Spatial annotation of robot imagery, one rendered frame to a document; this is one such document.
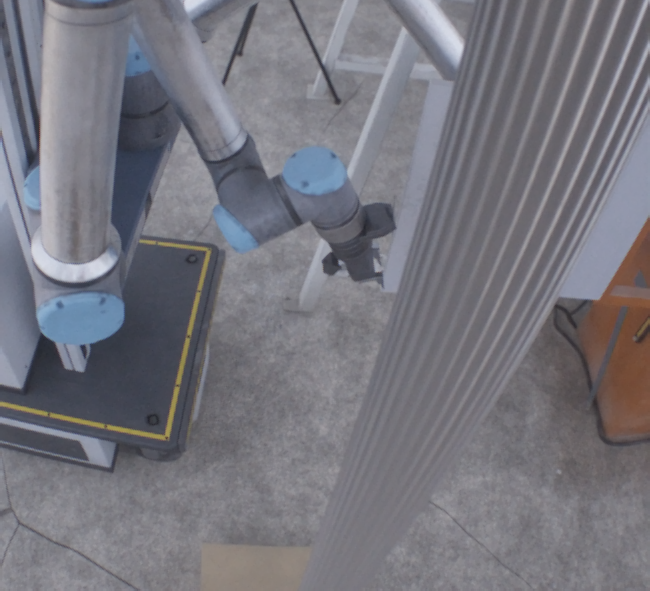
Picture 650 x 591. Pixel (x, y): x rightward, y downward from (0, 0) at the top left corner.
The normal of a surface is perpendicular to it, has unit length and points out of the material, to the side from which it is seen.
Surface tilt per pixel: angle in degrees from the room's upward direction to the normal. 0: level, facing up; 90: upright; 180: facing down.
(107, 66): 94
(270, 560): 0
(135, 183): 0
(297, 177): 19
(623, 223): 90
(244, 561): 0
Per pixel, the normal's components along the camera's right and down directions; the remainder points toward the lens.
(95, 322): 0.29, 0.81
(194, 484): 0.09, -0.62
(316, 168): -0.23, -0.52
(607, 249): -0.04, 0.78
